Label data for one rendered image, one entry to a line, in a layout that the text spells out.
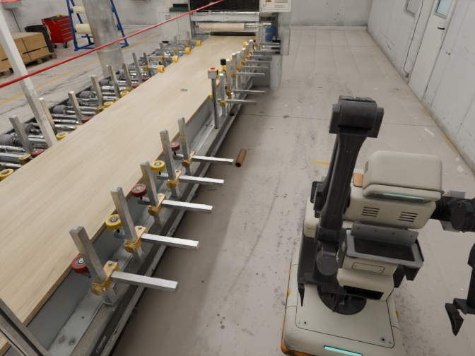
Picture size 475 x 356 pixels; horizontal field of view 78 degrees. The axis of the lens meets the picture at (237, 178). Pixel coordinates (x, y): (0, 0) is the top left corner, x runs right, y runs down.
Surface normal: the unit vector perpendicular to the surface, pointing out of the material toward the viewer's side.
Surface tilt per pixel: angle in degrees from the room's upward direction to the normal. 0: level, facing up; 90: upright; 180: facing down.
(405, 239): 90
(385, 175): 43
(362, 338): 0
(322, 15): 90
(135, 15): 90
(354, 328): 0
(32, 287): 0
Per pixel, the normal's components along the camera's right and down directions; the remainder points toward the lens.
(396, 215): -0.23, 0.68
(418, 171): -0.18, -0.21
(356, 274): -0.06, -0.73
